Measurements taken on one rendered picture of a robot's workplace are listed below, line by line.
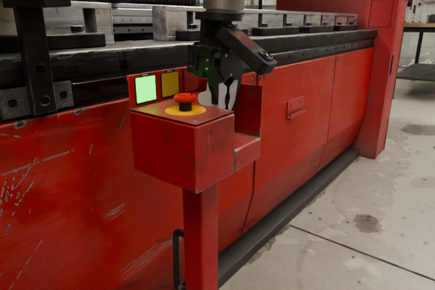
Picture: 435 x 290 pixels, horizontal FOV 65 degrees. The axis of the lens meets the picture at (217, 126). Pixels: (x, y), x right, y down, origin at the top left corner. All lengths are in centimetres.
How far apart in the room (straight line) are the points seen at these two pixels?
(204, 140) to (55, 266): 43
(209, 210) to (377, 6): 202
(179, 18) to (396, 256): 127
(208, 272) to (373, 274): 89
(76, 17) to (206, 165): 46
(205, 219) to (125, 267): 31
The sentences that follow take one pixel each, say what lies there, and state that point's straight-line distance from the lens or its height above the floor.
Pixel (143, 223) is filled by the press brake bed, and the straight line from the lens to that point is 91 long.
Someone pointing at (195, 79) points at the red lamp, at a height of 81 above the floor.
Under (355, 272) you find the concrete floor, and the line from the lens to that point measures 153.
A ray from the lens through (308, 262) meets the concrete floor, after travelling 152.
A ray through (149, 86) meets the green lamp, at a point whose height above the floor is 81.
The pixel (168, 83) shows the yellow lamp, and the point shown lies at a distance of 68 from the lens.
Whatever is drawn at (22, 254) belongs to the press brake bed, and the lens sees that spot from 76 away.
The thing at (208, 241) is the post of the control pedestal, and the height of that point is 50.
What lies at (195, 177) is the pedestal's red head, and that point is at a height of 69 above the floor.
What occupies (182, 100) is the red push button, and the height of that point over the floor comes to 80.
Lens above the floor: 93
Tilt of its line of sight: 17 degrees down
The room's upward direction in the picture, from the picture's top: straight up
